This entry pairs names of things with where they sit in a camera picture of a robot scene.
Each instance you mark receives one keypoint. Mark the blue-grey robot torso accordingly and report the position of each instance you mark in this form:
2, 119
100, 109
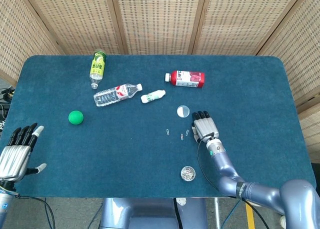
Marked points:
150, 214

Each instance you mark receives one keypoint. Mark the metal table leg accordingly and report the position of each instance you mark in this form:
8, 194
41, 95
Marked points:
217, 214

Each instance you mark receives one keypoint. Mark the clear water bottle red label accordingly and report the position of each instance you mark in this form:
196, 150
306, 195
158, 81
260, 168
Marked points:
110, 96

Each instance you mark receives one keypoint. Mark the white sneaker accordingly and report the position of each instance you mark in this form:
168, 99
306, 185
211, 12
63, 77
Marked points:
283, 221

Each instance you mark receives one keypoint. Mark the small white bottle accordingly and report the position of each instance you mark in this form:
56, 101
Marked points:
150, 97

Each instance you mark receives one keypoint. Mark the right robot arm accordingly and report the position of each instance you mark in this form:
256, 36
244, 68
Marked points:
265, 191

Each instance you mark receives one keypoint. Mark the green ball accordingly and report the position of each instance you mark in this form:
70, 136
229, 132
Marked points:
75, 117

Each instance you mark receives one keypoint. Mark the bamboo folding screen panel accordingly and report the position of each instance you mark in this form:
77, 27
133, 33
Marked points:
22, 34
240, 21
305, 51
160, 21
80, 21

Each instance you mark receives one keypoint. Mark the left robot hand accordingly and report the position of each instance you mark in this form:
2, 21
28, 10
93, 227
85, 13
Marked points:
12, 161

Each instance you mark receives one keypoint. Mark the blue felt table cover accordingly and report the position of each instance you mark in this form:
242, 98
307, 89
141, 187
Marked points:
125, 159

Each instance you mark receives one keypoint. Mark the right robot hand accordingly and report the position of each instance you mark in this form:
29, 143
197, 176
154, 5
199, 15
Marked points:
206, 127

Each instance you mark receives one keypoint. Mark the yellow-green label drink bottle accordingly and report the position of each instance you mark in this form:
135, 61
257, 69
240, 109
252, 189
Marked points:
97, 69

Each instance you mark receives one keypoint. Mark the red juice bottle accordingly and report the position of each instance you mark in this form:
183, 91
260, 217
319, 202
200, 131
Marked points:
190, 79

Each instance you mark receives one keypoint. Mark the round clear plastic lid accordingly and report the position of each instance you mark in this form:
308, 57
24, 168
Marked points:
183, 111

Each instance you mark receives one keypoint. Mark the round clear paper clip container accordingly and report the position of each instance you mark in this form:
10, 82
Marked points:
188, 173

